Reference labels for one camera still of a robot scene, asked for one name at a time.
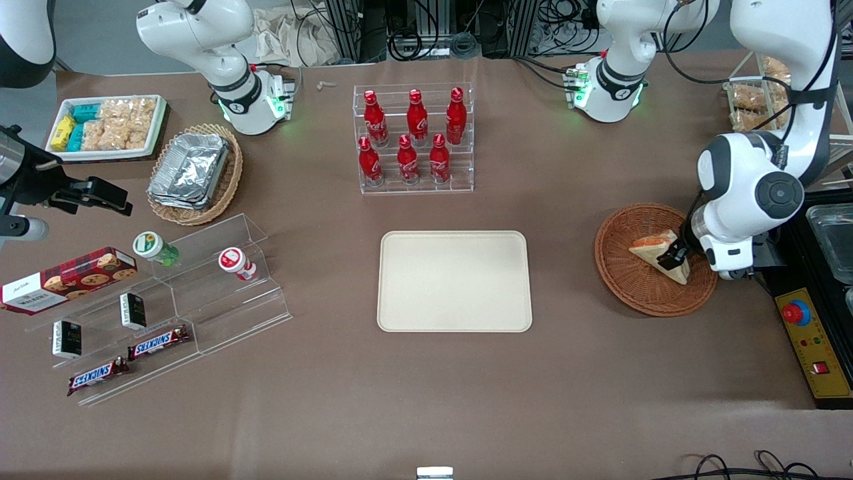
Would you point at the red lid yogurt cup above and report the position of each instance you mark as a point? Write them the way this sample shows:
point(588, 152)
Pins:
point(231, 260)

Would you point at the beige rectangular serving tray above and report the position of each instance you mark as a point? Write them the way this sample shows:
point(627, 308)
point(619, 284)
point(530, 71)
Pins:
point(453, 280)

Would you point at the round brown wicker basket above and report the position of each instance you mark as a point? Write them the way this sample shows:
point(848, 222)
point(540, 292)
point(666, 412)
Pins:
point(620, 266)

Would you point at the triangular sandwich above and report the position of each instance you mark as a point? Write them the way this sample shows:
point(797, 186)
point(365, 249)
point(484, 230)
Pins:
point(650, 252)

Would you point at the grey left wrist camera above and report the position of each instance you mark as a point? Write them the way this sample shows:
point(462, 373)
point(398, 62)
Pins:
point(733, 273)

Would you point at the clear rice cracker pack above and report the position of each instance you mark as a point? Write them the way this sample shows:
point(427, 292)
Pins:
point(116, 110)
point(144, 108)
point(103, 135)
point(140, 133)

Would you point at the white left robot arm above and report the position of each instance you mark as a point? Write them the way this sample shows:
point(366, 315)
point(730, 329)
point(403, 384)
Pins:
point(760, 193)

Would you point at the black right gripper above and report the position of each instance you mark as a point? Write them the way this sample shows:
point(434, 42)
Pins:
point(36, 178)

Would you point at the yellow snack pack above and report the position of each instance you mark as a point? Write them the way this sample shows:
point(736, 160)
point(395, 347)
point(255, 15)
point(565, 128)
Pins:
point(62, 133)

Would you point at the small black white box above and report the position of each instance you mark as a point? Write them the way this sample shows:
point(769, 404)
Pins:
point(66, 338)
point(133, 310)

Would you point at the Snickers chocolate bar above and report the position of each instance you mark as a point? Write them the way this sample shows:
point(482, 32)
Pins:
point(96, 376)
point(160, 342)

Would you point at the oval light wicker basket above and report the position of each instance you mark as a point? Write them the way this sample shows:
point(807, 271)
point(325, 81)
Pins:
point(200, 216)

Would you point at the yellow black emergency stop box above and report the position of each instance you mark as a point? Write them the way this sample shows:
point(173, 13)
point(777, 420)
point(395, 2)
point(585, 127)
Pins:
point(823, 353)

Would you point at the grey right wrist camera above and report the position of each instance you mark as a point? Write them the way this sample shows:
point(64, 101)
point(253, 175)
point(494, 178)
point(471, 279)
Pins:
point(26, 230)

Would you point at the clear acrylic bottle rack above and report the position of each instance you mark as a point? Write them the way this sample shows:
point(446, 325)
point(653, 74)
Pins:
point(426, 189)

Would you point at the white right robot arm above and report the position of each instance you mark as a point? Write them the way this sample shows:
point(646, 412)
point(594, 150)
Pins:
point(200, 33)

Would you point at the red cola bottle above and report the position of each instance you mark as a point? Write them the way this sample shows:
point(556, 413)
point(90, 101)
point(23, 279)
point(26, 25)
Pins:
point(417, 120)
point(439, 161)
point(455, 120)
point(408, 163)
point(370, 163)
point(375, 123)

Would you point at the white rectangular snack tray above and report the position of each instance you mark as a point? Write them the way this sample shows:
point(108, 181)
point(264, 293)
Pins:
point(100, 154)

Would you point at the beige cloth bag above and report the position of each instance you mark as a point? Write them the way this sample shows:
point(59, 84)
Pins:
point(286, 36)

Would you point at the stacked aluminium foil trays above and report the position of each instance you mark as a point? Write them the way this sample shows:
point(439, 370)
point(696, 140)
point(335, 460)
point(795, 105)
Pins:
point(190, 170)

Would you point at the red tartan cookie box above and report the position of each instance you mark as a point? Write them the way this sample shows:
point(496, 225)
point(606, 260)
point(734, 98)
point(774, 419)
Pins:
point(73, 276)

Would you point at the green lid yogurt cup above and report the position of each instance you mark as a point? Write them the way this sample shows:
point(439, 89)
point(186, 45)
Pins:
point(148, 244)

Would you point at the teal snack pack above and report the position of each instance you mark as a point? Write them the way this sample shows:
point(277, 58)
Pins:
point(86, 112)
point(75, 138)

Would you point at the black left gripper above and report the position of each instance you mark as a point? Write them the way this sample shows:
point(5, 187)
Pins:
point(680, 254)

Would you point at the clear acrylic stepped stand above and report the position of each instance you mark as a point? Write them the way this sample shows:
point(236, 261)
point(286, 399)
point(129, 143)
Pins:
point(233, 313)
point(100, 313)

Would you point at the black machine base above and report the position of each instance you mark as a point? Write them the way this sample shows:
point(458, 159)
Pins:
point(793, 273)

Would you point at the clear plastic container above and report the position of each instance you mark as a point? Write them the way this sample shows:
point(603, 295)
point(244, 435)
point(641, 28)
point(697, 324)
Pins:
point(833, 240)

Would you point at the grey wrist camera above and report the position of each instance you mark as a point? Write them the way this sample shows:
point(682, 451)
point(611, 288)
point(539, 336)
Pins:
point(733, 273)
point(26, 230)

